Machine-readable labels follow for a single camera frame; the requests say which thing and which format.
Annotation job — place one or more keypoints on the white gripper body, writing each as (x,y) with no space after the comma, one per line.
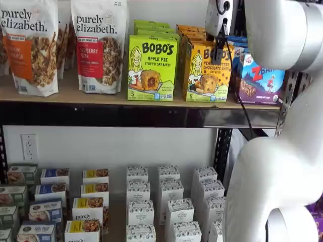
(214,20)

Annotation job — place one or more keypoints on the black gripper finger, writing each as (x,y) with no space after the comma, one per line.
(210,37)
(219,53)

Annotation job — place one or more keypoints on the orange Bobo's oat bites box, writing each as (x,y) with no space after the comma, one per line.
(189,34)
(191,40)
(191,28)
(202,80)

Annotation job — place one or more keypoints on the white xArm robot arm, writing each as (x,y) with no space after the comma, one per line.
(277,32)

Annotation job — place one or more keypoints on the blue purple Zbar box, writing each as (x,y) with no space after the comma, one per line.
(238,39)
(260,85)
(241,48)

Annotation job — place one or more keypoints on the green Bobo's apple pie box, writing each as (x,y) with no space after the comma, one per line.
(151,28)
(156,32)
(151,23)
(151,75)

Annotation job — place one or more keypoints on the wooden metal-framed shelf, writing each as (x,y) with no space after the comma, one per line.
(126,117)

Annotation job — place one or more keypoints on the white floral pantry box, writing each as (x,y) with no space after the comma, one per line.
(140,234)
(179,211)
(171,190)
(137,172)
(168,172)
(186,233)
(140,213)
(212,189)
(216,232)
(205,174)
(138,190)
(215,209)

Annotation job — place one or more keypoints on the particle board shelf panel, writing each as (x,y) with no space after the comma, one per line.
(117,216)
(75,97)

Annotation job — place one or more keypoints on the yellow label granola box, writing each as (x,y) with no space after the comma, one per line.
(87,211)
(82,230)
(94,189)
(95,174)

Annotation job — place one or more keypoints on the purple snack box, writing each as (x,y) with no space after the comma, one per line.
(316,214)

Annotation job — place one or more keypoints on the blue label granola box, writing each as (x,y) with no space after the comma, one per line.
(36,232)
(54,174)
(50,190)
(45,210)

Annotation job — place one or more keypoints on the green label granola box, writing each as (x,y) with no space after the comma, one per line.
(8,216)
(12,196)
(21,174)
(5,235)

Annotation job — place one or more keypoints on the cranberry pecan granola bag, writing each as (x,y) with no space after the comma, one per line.
(98,63)

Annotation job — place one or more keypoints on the purely elizabeth granola bag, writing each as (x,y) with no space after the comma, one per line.
(66,45)
(3,50)

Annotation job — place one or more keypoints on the pumpkin cinnamon granola bag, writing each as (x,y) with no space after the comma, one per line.
(32,63)

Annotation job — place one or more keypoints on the white wall outlet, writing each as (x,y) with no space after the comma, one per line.
(29,147)

